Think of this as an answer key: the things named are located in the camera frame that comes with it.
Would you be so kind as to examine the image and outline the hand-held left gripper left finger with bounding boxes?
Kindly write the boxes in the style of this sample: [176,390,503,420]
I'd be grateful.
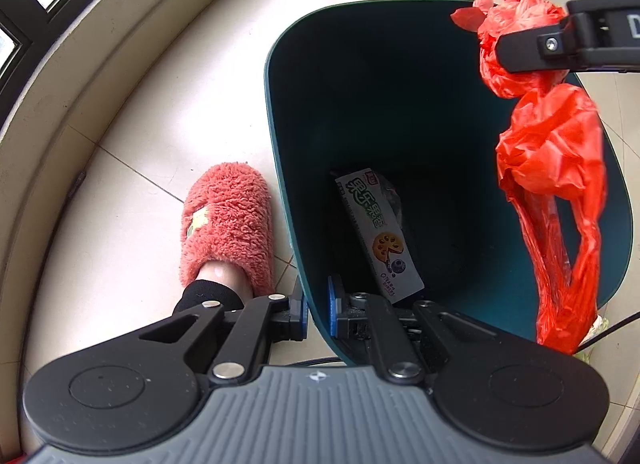
[137,288,309,387]

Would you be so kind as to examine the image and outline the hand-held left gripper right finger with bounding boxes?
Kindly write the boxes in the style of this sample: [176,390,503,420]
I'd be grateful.
[326,274,506,387]

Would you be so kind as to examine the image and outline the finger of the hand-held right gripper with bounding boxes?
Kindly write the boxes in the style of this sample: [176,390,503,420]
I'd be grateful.
[497,17,572,74]

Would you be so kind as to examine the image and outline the red plastic bag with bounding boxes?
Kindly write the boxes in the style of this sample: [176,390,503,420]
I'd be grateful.
[450,0,608,356]

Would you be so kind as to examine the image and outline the dark green trash bin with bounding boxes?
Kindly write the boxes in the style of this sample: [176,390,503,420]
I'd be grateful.
[264,0,633,367]

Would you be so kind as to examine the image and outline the white biscuit box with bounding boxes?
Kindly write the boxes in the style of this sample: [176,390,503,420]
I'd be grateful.
[334,167,426,306]

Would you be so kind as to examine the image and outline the person's leg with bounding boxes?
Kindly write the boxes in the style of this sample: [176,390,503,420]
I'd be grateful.
[174,261,246,316]

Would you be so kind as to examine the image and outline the pink fluffy slipper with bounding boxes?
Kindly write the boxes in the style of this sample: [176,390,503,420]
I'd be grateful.
[179,163,275,301]

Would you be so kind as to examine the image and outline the black cable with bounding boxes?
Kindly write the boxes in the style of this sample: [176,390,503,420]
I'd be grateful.
[580,311,640,350]

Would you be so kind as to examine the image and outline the dark window frame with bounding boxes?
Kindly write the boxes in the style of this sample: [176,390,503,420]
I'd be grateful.
[0,0,168,92]

